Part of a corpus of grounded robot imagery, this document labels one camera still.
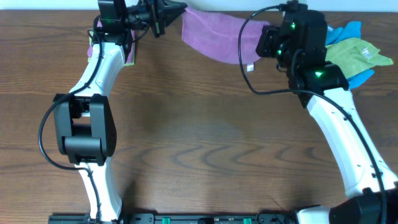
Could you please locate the purple cloth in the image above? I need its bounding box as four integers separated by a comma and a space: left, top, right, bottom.
182, 7, 269, 65
87, 20, 136, 65

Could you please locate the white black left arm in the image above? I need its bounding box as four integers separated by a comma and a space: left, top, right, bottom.
51, 0, 187, 223

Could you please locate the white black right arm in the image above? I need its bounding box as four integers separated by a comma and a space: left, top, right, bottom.
256, 22, 397, 223

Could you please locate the folded purple cloth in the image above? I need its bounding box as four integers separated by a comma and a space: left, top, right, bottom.
87, 20, 136, 65

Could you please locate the folded green cloth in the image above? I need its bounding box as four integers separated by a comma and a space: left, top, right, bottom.
88, 29, 136, 67

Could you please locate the blue cloth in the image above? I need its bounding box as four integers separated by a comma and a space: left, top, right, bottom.
325, 21, 374, 89

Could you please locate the black right cable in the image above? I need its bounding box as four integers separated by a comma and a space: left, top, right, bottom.
238, 4, 388, 224

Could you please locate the black cable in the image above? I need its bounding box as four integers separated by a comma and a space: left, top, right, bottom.
238, 4, 388, 224
37, 18, 103, 223

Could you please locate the black left cable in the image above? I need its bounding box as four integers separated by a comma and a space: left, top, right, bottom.
37, 18, 103, 223

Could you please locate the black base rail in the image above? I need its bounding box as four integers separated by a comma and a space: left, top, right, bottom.
48, 212, 364, 224

